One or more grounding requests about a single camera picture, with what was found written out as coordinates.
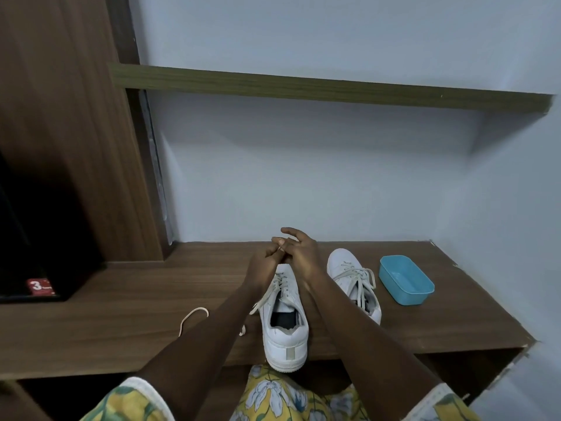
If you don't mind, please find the blue plastic basket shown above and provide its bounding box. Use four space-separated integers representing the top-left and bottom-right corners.
378 254 435 306

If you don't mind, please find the person's left hand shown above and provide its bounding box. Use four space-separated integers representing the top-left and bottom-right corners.
244 244 286 294

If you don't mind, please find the person's right hand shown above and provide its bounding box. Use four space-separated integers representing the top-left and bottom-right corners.
271 226 326 291

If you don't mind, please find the person's right forearm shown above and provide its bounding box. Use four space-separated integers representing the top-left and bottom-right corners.
306 275 444 408

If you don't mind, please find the wooden wall shelf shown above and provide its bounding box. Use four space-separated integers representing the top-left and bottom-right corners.
109 61 555 115

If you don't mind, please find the person's left forearm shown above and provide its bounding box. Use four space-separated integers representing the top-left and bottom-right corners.
131 282 271 421

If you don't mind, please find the cream shoelace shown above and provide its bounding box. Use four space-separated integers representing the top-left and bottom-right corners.
177 274 295 338
337 265 378 310

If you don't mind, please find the white sneaker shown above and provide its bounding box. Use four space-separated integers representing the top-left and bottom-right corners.
258 263 310 373
327 248 383 326

